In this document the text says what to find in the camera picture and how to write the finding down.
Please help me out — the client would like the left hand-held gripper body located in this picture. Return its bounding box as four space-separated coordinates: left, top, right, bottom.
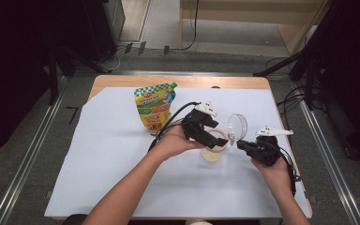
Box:
181 101 218 144

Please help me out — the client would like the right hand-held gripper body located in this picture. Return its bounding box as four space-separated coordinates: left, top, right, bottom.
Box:
247 126 294 167

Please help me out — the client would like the clear glass jar with lid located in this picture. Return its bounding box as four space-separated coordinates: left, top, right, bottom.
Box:
200 113 248 163

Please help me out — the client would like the yellow green spouted pouch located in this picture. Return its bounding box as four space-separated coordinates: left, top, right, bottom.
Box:
133 82 178 132

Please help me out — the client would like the person's right hand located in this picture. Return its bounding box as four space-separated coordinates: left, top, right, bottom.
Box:
251 158 293 196

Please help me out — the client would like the person's left hand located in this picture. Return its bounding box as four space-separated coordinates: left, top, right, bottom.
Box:
152 125 205 162

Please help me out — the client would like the black metal stand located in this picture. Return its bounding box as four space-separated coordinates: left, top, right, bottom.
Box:
252 0 338 111

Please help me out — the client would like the white round object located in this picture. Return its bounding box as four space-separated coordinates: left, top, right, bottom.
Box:
186 219 214 225

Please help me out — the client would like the white table mat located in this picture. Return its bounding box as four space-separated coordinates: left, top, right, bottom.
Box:
44 86 313 218

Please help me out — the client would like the light wooden shelf unit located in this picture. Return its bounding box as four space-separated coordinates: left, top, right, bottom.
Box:
178 0 331 56

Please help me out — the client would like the dark curtain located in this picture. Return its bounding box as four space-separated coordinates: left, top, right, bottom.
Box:
312 0 360 165
0 0 87 162

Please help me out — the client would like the black cabinet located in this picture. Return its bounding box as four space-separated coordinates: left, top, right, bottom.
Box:
83 0 126 62

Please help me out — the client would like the black tripod stand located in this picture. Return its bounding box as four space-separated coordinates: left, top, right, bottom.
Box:
48 46 112 106

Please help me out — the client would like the left hand-held gripper cable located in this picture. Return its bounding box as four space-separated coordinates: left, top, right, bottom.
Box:
148 101 201 153

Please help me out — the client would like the metal floor rail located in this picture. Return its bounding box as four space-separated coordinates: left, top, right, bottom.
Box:
74 69 294 78
0 78 67 225
293 81 360 225

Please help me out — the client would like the black floor cable bundle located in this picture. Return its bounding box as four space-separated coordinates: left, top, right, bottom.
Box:
265 55 313 139

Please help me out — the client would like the white floor cable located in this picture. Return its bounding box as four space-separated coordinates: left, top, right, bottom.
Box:
101 46 122 71

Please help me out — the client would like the black hanging cable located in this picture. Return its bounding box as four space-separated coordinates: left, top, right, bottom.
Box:
181 0 200 52

